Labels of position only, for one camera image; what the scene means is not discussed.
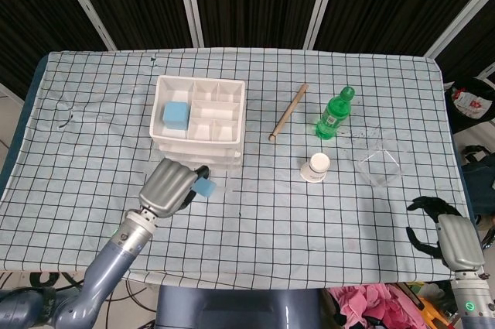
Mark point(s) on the orange yellow plastic item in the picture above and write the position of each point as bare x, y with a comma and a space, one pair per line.
427, 307

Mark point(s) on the white partition post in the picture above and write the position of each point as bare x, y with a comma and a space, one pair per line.
460, 19
323, 0
85, 4
189, 0

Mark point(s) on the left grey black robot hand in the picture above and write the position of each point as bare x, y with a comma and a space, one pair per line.
166, 187

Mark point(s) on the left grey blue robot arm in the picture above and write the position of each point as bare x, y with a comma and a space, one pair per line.
108, 259

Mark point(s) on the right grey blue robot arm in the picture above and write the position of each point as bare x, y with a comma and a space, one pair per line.
470, 298

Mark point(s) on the white compartment organizer tray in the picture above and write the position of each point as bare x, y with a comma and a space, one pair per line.
216, 110

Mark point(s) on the dark fabric bag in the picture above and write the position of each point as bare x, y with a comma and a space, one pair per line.
479, 182

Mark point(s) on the grey blue robot torso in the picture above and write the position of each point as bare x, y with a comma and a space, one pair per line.
232, 309

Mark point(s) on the small blue foam cube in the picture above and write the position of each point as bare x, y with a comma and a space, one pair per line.
205, 189

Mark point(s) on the clear plastic container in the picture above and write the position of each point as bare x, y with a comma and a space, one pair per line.
381, 174

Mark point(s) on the wooden stick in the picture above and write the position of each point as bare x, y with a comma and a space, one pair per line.
288, 112

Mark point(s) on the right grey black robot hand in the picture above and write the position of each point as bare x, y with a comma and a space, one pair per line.
460, 240

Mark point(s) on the black bag with red label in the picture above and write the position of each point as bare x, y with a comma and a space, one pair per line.
464, 112

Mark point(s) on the white paper cup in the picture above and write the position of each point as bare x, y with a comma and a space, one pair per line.
315, 168

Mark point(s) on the large blue foam cube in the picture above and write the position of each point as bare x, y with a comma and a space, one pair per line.
176, 115

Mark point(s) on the checked white tablecloth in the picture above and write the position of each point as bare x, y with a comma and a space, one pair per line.
270, 228

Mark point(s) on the pink cloth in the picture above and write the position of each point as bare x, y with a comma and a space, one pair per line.
367, 302

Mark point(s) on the green plastic bottle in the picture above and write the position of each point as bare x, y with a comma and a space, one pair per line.
332, 116

